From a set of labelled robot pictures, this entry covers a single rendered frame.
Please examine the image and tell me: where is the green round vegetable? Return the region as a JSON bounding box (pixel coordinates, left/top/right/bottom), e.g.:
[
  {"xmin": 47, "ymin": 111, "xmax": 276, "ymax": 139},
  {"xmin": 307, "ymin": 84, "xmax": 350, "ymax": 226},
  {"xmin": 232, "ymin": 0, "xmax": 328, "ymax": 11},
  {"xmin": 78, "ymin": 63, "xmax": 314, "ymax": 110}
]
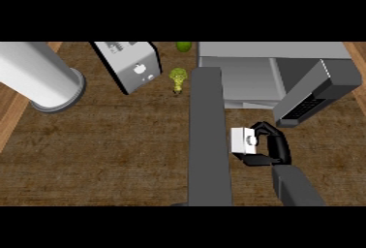
[{"xmin": 174, "ymin": 42, "xmax": 195, "ymax": 52}]

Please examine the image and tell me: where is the green broccoli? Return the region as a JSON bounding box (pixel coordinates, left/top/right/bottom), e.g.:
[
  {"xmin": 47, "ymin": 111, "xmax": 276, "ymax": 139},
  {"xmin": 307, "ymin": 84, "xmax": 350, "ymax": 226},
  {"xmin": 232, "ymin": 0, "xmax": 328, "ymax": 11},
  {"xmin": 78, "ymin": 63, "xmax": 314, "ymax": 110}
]
[{"xmin": 168, "ymin": 67, "xmax": 189, "ymax": 95}]

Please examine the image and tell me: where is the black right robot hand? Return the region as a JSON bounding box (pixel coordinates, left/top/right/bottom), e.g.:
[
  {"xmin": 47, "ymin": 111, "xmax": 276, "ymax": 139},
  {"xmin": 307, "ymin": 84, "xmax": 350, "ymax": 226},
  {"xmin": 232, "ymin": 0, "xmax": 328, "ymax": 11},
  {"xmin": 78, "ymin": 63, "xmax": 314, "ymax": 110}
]
[{"xmin": 232, "ymin": 121, "xmax": 294, "ymax": 168}]

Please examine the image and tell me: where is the white milk carton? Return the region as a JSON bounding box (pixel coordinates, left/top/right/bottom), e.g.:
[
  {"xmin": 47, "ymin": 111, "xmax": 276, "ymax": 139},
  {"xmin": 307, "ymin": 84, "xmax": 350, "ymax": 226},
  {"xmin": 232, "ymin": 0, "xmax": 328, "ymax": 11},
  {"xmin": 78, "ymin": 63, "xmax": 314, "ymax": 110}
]
[{"xmin": 230, "ymin": 127, "xmax": 260, "ymax": 155}]

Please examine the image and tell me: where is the dark grey microwave door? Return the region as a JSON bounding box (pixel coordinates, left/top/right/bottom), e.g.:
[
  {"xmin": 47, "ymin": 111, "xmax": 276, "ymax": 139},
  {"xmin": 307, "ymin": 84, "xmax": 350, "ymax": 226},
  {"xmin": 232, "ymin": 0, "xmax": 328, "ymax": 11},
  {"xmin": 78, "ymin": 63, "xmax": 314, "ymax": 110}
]
[{"xmin": 188, "ymin": 67, "xmax": 235, "ymax": 207}]

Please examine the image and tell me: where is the silver toaster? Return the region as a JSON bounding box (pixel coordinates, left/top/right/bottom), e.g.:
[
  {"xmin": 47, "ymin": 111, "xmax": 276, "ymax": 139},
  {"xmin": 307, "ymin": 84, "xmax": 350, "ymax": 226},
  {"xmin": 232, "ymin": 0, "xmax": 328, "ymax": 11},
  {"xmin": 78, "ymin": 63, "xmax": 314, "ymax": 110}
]
[{"xmin": 90, "ymin": 42, "xmax": 162, "ymax": 96}]

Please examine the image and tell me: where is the grey microwave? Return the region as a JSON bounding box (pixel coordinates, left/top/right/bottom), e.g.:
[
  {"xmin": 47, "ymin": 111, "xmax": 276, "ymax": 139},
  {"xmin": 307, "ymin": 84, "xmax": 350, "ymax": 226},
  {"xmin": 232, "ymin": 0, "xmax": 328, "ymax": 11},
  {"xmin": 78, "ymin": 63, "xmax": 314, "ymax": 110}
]
[{"xmin": 198, "ymin": 42, "xmax": 363, "ymax": 128}]

